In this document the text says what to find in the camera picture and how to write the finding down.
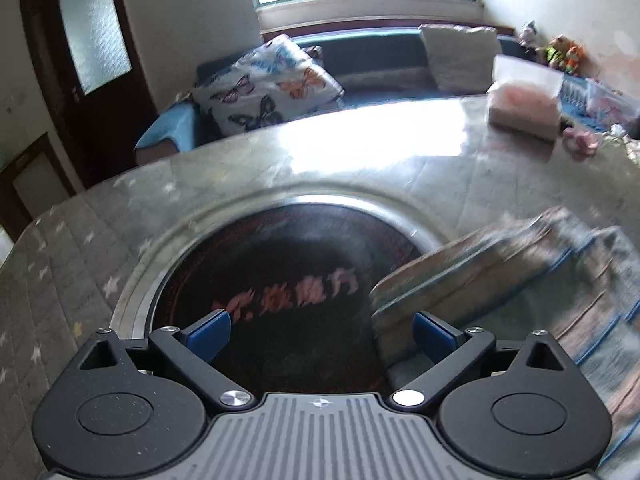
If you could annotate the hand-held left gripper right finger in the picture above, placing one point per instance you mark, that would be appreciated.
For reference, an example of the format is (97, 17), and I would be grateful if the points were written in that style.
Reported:
(432, 335)

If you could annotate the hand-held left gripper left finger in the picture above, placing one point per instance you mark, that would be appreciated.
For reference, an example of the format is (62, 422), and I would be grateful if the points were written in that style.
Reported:
(207, 332)

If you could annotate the blue striped shirt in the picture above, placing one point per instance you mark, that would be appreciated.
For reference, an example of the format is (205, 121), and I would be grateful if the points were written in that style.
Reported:
(525, 280)

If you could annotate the round black inset cooktop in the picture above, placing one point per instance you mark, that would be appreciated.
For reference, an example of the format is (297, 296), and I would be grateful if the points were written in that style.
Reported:
(280, 260)

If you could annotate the grey quilted star table cover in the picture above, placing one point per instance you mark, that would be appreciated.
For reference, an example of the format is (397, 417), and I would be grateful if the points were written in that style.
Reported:
(60, 270)

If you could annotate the light blue cushion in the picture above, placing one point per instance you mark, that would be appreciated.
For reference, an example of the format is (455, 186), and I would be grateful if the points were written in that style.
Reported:
(167, 127)

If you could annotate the dark wooden cabinet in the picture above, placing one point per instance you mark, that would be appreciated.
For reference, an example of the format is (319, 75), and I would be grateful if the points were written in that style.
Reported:
(20, 210)

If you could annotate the dark door with frosted glass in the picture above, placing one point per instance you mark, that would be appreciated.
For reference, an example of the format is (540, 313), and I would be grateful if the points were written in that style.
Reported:
(115, 125)

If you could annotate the pink tissue box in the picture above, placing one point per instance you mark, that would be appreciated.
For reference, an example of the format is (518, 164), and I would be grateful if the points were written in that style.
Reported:
(522, 110)

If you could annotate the small pink cloth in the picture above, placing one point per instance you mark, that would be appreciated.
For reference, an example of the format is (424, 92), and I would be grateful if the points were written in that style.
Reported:
(580, 142)

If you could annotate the butterfly print pillow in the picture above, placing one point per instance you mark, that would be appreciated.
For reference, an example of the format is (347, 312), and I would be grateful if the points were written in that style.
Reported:
(270, 85)

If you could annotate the beige pillow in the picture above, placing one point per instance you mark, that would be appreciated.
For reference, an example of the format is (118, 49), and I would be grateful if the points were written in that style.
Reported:
(460, 60)

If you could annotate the blue bench sofa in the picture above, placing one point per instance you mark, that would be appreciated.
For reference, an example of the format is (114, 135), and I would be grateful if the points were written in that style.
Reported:
(380, 60)

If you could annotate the clear plastic container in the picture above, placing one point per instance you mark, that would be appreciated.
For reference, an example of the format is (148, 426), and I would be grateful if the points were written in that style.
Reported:
(607, 102)

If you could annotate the brown plush toy yellow vest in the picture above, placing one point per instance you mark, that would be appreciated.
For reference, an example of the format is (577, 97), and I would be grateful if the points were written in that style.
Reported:
(556, 52)

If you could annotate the orange plush toy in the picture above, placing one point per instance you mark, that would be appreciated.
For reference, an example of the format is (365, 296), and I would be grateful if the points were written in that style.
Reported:
(575, 60)

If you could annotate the black and white plush toy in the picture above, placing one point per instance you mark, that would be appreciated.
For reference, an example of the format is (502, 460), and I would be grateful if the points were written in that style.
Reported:
(527, 35)

